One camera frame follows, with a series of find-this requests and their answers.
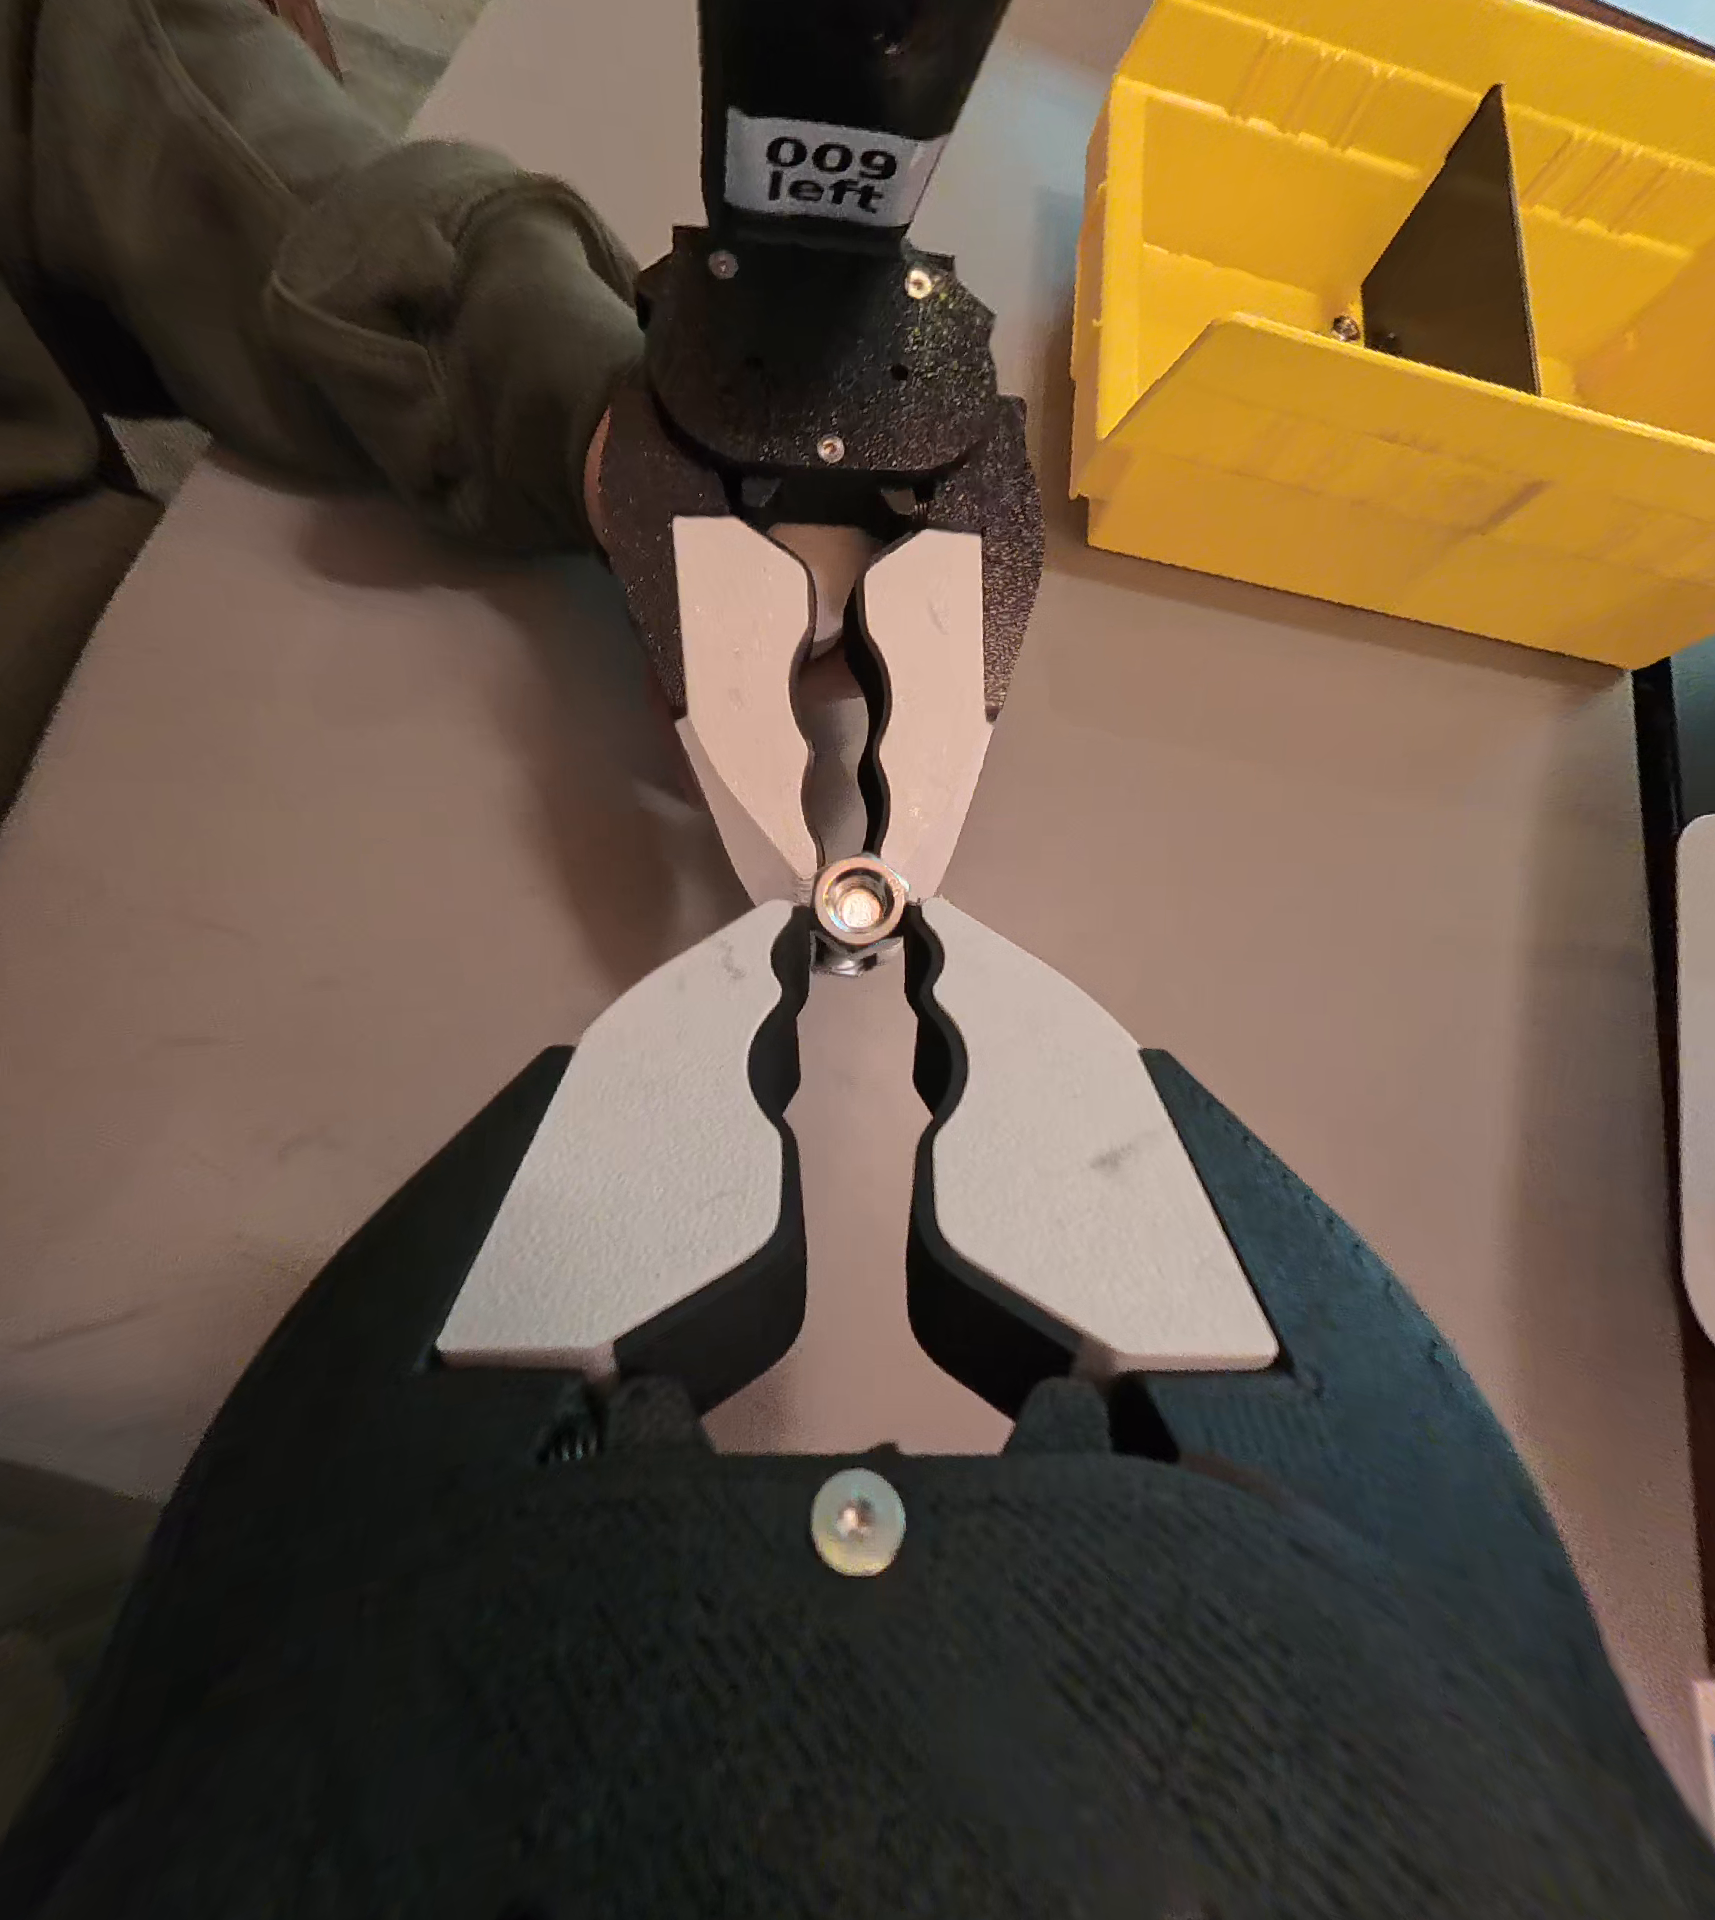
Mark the person's left hand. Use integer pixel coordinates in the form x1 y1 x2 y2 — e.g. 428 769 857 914
581 407 633 583

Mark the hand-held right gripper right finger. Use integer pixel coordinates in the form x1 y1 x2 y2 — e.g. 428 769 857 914
901 900 1281 1415

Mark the black bin divider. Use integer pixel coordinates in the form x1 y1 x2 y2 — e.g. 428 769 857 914
1359 81 1549 399

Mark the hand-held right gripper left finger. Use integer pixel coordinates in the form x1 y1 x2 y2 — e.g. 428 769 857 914
434 895 813 1415

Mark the yellow plastic bin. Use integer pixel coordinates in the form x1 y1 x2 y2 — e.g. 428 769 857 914
1067 0 1715 671

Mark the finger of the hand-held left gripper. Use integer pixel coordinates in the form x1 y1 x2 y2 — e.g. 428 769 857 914
671 514 825 902
857 524 993 894

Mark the person's left forearm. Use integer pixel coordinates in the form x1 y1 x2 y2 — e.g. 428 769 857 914
48 0 649 558

